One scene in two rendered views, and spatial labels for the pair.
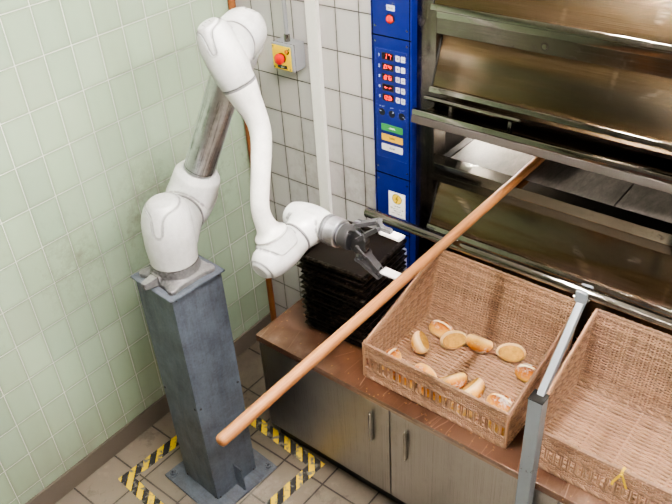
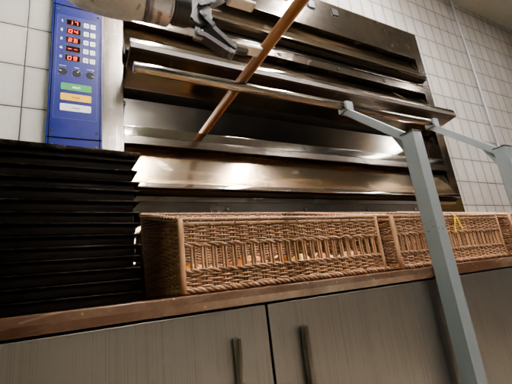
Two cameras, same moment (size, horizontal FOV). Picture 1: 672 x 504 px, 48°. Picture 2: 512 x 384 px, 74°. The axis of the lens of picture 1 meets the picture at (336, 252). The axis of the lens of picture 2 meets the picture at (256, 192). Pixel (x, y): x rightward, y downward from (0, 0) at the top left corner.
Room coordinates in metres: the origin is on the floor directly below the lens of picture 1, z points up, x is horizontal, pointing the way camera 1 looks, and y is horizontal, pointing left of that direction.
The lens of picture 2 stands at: (1.49, 0.50, 0.58)
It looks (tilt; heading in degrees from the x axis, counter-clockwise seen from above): 15 degrees up; 290
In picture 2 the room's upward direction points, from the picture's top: 7 degrees counter-clockwise
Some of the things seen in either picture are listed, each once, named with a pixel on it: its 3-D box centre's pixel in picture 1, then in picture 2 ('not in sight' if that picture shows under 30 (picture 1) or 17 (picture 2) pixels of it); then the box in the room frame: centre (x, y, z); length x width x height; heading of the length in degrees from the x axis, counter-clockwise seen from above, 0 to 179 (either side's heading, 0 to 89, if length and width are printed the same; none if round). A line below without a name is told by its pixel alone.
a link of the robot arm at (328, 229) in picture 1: (335, 231); (158, 2); (1.85, 0.00, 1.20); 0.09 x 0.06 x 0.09; 138
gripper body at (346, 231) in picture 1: (354, 239); (191, 11); (1.80, -0.06, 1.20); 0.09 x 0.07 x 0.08; 48
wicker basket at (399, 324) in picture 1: (469, 339); (250, 238); (1.86, -0.43, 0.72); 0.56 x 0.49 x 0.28; 49
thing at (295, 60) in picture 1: (288, 54); not in sight; (2.63, 0.12, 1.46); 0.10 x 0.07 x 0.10; 49
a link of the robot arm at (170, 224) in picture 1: (169, 227); not in sight; (1.98, 0.52, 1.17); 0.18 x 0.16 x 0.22; 168
